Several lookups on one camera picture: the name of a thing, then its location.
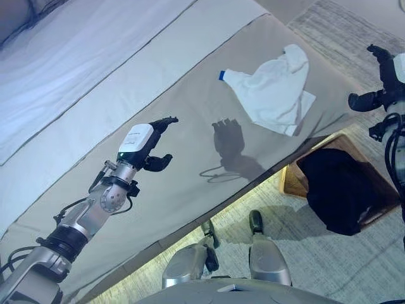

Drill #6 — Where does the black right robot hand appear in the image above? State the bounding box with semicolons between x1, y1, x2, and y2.
347;44;405;112

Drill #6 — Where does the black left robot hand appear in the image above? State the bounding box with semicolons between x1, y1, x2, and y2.
116;116;180;174

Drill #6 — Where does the black garment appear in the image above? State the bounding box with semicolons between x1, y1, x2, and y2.
297;148;385;237

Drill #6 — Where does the white garment with blue collar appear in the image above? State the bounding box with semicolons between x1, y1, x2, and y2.
218;43;317;137

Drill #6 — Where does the white textured bed sheet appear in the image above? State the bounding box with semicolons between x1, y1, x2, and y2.
0;0;270;235

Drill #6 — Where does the bed with beige cover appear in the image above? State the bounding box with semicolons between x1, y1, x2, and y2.
0;0;365;304

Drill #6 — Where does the woven wicker basket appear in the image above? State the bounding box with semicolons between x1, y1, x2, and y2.
280;132;401;229

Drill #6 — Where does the white pillow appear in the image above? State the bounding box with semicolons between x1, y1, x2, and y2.
0;0;197;165

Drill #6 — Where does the silver left robot leg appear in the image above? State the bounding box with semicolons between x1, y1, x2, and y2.
161;218;221;289

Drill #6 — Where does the silver robot leg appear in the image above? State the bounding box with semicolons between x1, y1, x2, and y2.
248;209;292;288
161;218;221;289

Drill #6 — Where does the silver right robot leg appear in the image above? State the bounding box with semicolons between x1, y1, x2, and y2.
248;209;292;288

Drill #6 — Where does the grey robot torso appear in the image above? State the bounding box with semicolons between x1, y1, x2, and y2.
132;277;346;304

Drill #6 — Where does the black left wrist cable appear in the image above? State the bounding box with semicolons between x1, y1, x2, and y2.
88;160;142;216

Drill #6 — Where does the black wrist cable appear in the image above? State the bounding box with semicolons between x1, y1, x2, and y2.
368;112;405;203
88;160;142;216

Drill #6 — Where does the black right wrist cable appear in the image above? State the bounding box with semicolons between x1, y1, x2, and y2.
368;112;405;203

